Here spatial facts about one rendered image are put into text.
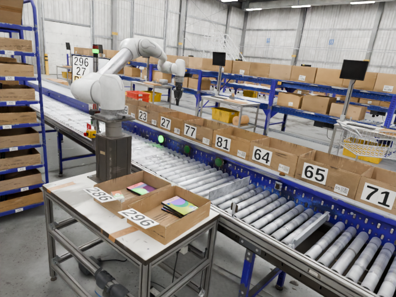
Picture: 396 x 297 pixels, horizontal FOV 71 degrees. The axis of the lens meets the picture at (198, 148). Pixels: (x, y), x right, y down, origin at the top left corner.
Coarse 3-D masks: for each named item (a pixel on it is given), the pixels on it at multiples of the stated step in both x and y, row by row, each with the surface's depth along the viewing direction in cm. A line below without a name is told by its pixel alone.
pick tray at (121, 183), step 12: (108, 180) 172; (120, 180) 179; (132, 180) 187; (144, 180) 193; (156, 180) 185; (108, 192) 174; (132, 192) 179; (156, 192) 167; (108, 204) 156; (120, 204) 148; (120, 216) 151
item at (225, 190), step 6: (240, 180) 204; (246, 180) 210; (222, 186) 189; (228, 186) 194; (234, 186) 199; (240, 186) 206; (210, 192) 180; (216, 192) 185; (222, 192) 190; (228, 192) 196; (210, 198) 182; (216, 198) 187
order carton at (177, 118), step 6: (162, 114) 289; (168, 114) 303; (174, 114) 310; (180, 114) 311; (186, 114) 305; (174, 120) 276; (180, 120) 270; (174, 126) 277; (180, 126) 271; (180, 132) 273
